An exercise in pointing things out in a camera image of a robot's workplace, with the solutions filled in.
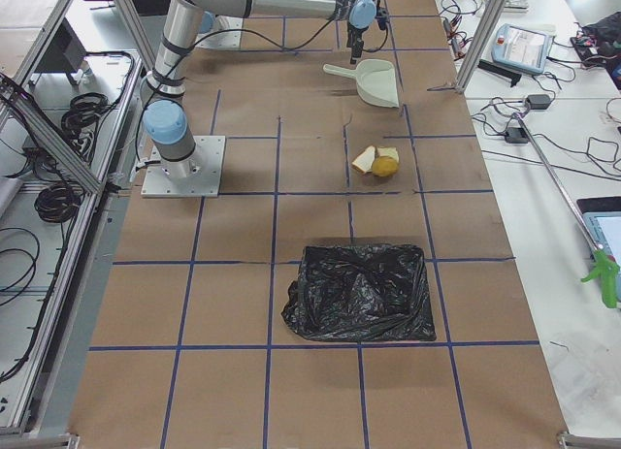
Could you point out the yellow lemon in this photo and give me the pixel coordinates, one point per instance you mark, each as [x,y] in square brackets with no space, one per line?
[384,166]

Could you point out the green handled grabber stick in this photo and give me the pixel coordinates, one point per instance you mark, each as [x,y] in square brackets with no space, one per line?
[567,197]

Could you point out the black power adapter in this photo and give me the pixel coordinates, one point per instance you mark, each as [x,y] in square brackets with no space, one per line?
[538,102]

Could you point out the black bag lined bin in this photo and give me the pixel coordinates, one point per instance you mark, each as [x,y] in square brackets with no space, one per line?
[361,293]

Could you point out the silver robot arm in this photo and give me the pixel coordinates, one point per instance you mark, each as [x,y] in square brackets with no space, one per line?
[275,120]

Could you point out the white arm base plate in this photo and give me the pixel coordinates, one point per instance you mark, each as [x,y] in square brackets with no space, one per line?
[197,176]

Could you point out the aluminium frame post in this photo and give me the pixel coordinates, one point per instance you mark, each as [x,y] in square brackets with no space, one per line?
[482,34]

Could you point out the pale green plastic dustpan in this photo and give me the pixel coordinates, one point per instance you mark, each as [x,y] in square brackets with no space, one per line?
[376,81]

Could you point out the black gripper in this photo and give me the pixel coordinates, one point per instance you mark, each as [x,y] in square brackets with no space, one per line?
[355,37]

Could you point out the blue teach pendant tablet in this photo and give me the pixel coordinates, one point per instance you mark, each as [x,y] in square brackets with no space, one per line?
[522,49]

